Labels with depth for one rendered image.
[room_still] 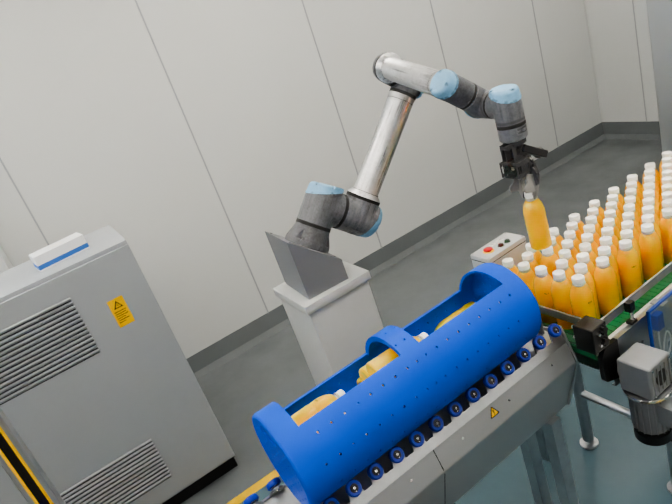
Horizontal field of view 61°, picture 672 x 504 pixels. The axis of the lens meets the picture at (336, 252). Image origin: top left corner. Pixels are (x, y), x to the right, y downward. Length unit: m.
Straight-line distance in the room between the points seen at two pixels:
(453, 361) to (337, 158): 3.22
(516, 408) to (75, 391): 2.02
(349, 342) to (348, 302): 0.18
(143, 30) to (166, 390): 2.32
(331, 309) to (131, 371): 1.15
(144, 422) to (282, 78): 2.60
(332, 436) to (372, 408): 0.13
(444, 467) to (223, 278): 2.94
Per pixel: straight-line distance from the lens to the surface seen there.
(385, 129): 2.42
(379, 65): 2.35
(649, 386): 2.02
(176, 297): 4.34
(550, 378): 1.99
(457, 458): 1.80
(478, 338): 1.70
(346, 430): 1.51
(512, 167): 1.93
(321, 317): 2.34
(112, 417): 3.12
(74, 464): 3.20
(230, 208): 4.33
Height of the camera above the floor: 2.09
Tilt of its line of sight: 22 degrees down
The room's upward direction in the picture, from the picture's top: 20 degrees counter-clockwise
